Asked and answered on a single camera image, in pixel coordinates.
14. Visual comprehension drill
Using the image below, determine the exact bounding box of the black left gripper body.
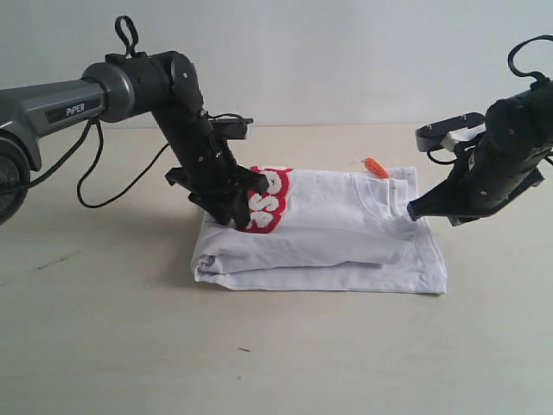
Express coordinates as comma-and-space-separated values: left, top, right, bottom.
153, 107, 244, 195

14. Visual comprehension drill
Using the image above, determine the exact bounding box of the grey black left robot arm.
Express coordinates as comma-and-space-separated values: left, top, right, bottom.
1, 51, 268, 229

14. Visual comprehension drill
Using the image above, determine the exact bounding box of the white t-shirt red lettering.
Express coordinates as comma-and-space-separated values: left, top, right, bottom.
191, 166, 448, 295

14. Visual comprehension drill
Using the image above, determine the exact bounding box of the orange neck tag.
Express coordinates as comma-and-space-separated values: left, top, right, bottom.
364, 157, 391, 179

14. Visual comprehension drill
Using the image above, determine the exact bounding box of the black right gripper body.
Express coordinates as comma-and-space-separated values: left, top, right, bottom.
448, 142, 549, 227

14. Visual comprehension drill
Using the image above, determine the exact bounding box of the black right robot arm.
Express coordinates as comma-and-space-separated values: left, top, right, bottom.
407, 81, 552, 226

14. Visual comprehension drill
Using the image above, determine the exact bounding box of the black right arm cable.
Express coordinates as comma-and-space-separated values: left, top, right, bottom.
425, 35, 553, 168

